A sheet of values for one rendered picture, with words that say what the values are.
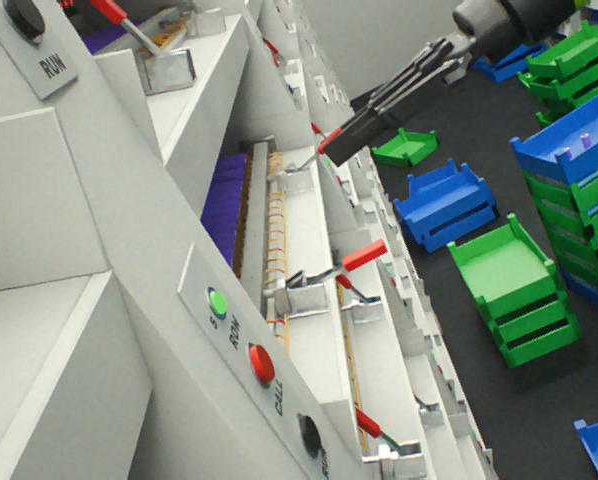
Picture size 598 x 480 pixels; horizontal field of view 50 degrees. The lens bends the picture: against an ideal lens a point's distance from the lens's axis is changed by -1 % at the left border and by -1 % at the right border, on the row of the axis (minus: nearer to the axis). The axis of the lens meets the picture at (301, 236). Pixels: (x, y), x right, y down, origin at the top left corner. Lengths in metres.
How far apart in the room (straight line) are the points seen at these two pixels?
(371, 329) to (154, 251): 0.61
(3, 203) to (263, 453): 0.13
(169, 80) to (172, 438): 0.28
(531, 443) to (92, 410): 1.43
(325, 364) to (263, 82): 0.52
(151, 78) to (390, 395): 0.43
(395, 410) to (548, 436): 0.90
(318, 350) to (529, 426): 1.17
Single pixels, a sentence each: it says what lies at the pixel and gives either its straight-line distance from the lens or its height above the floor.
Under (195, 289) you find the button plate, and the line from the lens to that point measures 0.25.
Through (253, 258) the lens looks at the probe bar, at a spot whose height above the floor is 0.93.
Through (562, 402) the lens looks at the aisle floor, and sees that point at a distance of 1.63.
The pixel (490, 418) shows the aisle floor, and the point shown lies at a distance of 1.66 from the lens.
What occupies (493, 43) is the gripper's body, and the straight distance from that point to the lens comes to 0.72.
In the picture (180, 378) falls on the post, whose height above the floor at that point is 1.05.
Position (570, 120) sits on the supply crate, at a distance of 1.78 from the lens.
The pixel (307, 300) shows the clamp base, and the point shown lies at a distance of 0.51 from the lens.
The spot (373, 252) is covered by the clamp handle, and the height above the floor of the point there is 0.92.
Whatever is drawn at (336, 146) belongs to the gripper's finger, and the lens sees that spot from 0.74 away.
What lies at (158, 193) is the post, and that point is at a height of 1.09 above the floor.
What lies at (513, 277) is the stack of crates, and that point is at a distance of 1.76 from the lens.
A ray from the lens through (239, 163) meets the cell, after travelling 0.85.
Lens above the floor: 1.15
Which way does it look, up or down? 23 degrees down
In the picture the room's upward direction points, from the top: 30 degrees counter-clockwise
